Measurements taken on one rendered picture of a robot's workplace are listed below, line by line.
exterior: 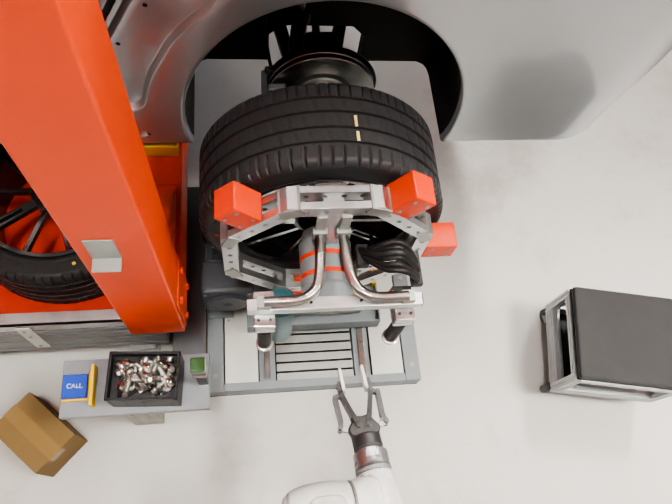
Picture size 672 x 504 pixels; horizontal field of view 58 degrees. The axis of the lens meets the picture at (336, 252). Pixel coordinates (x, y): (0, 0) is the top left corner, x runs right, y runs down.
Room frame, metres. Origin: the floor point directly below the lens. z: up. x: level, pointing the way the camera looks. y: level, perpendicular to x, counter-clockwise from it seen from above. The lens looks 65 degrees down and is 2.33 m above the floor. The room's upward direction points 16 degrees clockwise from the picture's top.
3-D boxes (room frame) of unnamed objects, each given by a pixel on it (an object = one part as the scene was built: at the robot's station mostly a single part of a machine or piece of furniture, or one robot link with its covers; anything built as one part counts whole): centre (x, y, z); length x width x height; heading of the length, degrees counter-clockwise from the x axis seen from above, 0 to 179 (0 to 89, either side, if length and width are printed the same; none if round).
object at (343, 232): (0.61, -0.10, 1.03); 0.19 x 0.18 x 0.11; 19
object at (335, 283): (0.63, 0.01, 0.85); 0.21 x 0.14 x 0.14; 19
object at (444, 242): (0.80, -0.26, 0.85); 0.09 x 0.08 x 0.07; 109
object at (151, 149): (0.98, 0.64, 0.71); 0.14 x 0.14 x 0.05; 19
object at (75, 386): (0.22, 0.63, 0.47); 0.07 x 0.07 x 0.02; 19
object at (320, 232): (0.55, 0.09, 1.03); 0.19 x 0.18 x 0.11; 19
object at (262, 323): (0.45, 0.13, 0.93); 0.09 x 0.05 x 0.05; 19
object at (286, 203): (0.70, 0.03, 0.85); 0.54 x 0.07 x 0.54; 109
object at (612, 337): (0.92, -1.11, 0.17); 0.43 x 0.36 x 0.34; 99
